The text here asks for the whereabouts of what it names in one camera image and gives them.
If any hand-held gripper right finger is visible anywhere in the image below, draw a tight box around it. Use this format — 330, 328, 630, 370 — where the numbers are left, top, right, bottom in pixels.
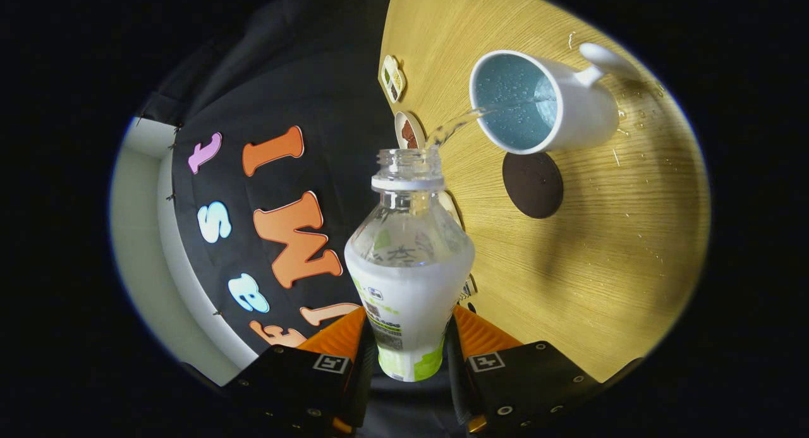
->
446, 304, 604, 436

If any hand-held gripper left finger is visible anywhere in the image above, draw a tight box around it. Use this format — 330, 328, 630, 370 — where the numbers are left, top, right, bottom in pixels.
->
224, 307, 377, 436

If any clear bottle with white label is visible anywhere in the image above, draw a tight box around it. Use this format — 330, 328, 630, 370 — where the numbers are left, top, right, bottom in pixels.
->
344, 149, 476, 383

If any dark brown round coaster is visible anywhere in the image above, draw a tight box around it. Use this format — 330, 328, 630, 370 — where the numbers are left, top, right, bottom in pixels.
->
502, 151, 564, 220

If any white cup with blue inside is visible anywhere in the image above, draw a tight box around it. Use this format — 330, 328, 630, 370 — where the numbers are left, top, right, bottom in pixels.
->
468, 42, 639, 155

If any white toaster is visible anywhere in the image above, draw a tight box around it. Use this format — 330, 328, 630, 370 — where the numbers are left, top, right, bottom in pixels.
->
438, 190, 465, 231

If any wooden table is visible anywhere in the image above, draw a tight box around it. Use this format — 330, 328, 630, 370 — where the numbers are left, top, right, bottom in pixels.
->
378, 0, 712, 383

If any small white oval plate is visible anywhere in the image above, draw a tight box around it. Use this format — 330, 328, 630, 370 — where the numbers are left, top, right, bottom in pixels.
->
394, 111, 427, 150

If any white divided snack tray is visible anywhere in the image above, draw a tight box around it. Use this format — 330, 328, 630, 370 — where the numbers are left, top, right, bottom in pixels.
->
381, 54, 406, 104

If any black backdrop cloth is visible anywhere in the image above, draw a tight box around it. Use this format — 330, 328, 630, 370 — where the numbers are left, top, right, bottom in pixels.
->
136, 0, 456, 438

